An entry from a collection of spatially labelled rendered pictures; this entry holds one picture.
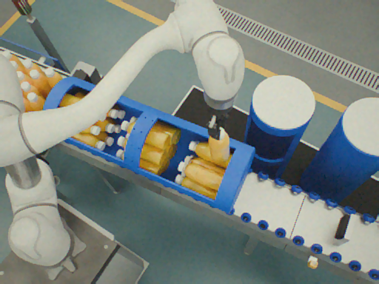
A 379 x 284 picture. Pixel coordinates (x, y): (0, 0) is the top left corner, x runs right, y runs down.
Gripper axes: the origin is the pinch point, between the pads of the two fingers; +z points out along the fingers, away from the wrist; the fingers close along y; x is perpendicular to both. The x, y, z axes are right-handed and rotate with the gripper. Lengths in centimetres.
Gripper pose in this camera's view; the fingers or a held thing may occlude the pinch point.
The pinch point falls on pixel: (218, 128)
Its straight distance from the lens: 121.4
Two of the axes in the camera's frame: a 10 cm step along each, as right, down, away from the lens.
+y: 4.3, -8.4, 3.3
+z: 0.6, 3.9, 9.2
